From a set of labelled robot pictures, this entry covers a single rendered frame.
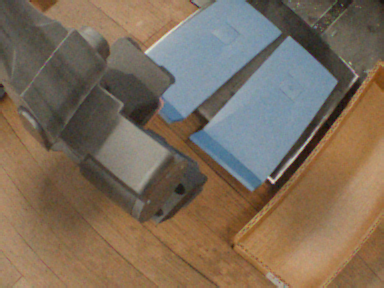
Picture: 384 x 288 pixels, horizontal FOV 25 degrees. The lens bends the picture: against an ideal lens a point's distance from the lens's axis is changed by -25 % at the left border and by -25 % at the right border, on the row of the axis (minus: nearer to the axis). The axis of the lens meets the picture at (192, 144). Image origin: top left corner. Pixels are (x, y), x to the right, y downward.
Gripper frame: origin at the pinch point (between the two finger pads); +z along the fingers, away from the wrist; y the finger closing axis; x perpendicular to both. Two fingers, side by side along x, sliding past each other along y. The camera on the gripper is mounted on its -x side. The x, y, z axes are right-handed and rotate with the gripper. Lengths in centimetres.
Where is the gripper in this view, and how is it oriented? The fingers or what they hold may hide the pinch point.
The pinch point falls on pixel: (145, 91)
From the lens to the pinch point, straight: 95.9
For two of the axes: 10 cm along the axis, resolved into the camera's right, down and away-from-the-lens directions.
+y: 6.3, -7.1, -3.1
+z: 3.3, -1.2, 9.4
